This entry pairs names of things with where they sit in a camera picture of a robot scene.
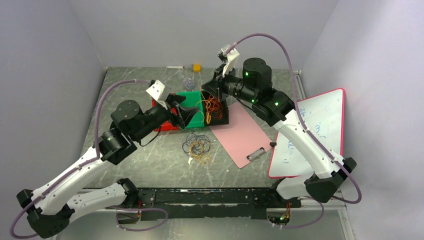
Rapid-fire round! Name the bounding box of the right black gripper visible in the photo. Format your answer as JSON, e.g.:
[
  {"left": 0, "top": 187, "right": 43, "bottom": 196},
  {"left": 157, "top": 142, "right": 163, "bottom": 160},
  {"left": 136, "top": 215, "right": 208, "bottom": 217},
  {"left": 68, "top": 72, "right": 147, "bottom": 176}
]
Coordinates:
[{"left": 201, "top": 63, "right": 258, "bottom": 104}]

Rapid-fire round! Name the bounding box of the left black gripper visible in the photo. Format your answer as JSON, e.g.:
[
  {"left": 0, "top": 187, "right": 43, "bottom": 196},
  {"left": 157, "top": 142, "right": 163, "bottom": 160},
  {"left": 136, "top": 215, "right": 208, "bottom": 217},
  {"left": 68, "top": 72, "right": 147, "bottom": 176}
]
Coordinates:
[{"left": 133, "top": 92, "right": 200, "bottom": 141}]

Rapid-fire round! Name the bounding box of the red plastic bin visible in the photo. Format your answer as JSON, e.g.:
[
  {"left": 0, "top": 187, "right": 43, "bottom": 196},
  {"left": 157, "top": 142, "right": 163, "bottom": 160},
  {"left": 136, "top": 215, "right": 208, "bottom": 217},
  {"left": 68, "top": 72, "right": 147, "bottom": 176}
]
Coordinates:
[{"left": 151, "top": 98, "right": 180, "bottom": 132}]

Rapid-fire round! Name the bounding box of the orange cable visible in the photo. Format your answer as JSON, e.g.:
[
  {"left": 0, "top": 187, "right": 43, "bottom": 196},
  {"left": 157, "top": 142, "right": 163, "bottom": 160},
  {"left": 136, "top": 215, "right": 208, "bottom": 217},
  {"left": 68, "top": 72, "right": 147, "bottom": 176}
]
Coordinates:
[{"left": 203, "top": 96, "right": 225, "bottom": 121}]

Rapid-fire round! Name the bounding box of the black plastic bin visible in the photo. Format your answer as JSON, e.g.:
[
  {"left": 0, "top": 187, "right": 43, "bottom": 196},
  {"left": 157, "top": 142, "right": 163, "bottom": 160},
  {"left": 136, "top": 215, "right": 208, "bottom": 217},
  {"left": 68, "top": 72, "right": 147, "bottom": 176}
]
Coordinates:
[{"left": 200, "top": 90, "right": 229, "bottom": 127}]

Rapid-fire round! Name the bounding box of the green plastic bin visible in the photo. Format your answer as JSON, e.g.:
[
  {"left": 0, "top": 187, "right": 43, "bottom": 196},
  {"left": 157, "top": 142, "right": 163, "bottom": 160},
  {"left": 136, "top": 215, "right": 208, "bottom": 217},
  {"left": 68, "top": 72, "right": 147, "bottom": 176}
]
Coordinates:
[{"left": 176, "top": 91, "right": 205, "bottom": 129}]

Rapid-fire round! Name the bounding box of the purple cable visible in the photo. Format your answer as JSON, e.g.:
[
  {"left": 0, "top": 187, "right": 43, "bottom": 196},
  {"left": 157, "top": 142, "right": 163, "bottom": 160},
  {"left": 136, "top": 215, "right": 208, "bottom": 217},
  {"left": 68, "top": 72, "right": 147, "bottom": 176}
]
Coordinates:
[{"left": 181, "top": 131, "right": 213, "bottom": 159}]

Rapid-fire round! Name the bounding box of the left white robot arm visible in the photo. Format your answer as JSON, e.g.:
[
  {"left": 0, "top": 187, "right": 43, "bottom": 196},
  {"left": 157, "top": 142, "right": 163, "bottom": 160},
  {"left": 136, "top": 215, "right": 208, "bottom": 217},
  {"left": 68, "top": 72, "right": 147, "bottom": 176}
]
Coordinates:
[{"left": 16, "top": 94, "right": 199, "bottom": 239}]

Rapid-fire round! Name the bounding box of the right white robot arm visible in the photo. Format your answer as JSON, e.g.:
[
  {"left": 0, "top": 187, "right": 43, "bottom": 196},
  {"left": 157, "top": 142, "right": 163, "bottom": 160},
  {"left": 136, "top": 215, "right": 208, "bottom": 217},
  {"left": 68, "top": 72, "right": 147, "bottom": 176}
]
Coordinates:
[{"left": 201, "top": 57, "right": 357, "bottom": 207}]

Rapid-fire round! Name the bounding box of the yellow cube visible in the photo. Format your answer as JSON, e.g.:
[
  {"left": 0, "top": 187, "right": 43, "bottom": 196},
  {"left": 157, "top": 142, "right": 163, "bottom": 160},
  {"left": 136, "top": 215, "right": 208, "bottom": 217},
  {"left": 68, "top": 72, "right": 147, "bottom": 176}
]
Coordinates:
[{"left": 192, "top": 64, "right": 202, "bottom": 73}]

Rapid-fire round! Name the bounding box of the white marker pen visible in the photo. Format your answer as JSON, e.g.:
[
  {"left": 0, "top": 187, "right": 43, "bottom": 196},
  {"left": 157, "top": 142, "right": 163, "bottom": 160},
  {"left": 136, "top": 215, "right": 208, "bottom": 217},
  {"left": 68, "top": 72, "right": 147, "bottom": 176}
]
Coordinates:
[{"left": 166, "top": 65, "right": 185, "bottom": 70}]

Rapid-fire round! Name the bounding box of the pink clipboard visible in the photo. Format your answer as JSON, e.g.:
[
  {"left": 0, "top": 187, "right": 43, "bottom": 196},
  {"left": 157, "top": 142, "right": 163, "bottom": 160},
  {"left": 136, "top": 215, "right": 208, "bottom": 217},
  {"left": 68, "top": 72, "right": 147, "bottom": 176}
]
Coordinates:
[{"left": 209, "top": 102, "right": 276, "bottom": 169}]

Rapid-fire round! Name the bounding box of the pink-framed whiteboard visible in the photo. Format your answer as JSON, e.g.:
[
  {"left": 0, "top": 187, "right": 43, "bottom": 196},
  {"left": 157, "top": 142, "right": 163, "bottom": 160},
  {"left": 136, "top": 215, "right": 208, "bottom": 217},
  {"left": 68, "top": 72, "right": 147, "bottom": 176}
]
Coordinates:
[{"left": 268, "top": 88, "right": 346, "bottom": 179}]

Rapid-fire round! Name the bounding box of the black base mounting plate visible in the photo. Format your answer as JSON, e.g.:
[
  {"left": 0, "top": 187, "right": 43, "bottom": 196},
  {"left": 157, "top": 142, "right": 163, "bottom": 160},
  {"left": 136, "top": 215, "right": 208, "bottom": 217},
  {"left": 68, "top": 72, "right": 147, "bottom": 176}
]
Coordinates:
[{"left": 117, "top": 187, "right": 302, "bottom": 221}]

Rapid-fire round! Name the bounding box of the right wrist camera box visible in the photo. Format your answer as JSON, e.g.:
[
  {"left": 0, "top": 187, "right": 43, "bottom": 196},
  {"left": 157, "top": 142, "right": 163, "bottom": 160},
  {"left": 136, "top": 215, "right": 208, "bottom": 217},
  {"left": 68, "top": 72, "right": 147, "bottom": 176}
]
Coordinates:
[{"left": 218, "top": 44, "right": 240, "bottom": 78}]

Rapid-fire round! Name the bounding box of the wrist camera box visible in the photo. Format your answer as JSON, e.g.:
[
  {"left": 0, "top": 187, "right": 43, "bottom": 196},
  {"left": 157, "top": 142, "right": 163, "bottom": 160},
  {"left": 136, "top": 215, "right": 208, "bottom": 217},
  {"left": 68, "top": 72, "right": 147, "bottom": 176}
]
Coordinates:
[
  {"left": 218, "top": 44, "right": 240, "bottom": 78},
  {"left": 145, "top": 80, "right": 168, "bottom": 109}
]

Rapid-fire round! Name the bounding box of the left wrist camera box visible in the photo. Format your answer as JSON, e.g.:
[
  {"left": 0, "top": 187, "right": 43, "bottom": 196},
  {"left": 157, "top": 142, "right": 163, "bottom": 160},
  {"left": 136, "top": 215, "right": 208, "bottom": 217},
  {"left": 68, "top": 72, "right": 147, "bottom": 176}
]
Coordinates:
[{"left": 145, "top": 80, "right": 168, "bottom": 109}]

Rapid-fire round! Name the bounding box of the aluminium rail frame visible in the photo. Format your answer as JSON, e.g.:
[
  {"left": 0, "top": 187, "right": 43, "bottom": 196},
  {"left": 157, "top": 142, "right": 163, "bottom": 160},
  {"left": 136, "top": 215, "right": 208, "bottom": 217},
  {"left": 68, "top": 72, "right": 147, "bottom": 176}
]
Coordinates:
[{"left": 40, "top": 181, "right": 344, "bottom": 239}]

